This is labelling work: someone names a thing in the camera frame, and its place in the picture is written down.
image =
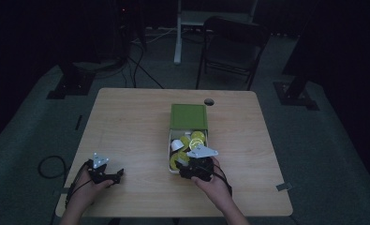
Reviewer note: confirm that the white small cup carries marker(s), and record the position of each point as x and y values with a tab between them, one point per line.
176	145

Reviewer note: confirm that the white metal stand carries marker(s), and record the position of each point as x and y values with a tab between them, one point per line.
179	37

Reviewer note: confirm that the black stand base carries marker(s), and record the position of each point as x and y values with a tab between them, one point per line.
71	82
295	93

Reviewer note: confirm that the black folding chair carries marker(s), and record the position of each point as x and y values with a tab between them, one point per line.
232	47

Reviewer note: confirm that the black floor marker strip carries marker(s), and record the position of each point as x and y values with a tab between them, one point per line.
78	122

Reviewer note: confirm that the yellow lidded cup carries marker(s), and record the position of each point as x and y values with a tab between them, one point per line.
184	140
195	144
198	136
175	162

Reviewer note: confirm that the person's right hand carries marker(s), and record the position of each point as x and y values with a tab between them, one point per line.
217	187

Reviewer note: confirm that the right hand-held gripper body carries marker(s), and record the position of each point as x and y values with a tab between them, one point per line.
201	168

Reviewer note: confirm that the person's left hand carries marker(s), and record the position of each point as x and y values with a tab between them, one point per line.
82	192

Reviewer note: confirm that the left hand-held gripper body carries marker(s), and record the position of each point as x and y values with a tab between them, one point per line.
100	175

